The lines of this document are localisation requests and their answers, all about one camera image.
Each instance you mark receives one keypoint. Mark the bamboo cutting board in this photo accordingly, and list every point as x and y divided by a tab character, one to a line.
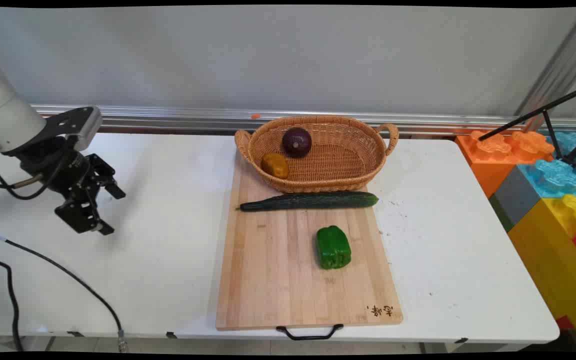
293	280

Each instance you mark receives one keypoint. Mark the grey foam block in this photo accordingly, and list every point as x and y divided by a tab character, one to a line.
515	197

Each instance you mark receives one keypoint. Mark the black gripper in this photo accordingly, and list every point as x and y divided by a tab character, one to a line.
63	170

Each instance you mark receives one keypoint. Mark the green bell pepper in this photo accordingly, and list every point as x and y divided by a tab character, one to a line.
333	247

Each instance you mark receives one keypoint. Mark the horizontal aluminium rail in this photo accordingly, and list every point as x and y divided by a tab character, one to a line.
193	117

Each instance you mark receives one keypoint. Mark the blue foam block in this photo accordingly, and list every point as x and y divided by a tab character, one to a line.
555	175

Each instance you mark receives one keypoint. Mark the dark green cucumber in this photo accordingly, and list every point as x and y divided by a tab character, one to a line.
313	201

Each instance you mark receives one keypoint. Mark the orange foam block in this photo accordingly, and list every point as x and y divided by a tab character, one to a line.
488	160

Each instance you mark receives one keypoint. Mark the yellow bell pepper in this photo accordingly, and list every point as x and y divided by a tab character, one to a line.
275	165

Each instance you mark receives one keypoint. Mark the black silver wrist camera bracket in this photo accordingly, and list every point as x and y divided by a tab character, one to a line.
75	125

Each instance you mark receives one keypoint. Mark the woven wicker basket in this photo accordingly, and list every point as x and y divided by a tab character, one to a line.
335	162

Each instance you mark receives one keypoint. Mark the purple onion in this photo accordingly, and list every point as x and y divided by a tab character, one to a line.
296	142

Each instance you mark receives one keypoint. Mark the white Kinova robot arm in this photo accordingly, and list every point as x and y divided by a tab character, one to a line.
5	112

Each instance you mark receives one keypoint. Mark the black table edge clip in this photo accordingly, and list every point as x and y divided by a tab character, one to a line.
461	340
171	335

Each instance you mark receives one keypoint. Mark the black tripod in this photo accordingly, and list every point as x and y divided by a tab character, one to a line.
550	107

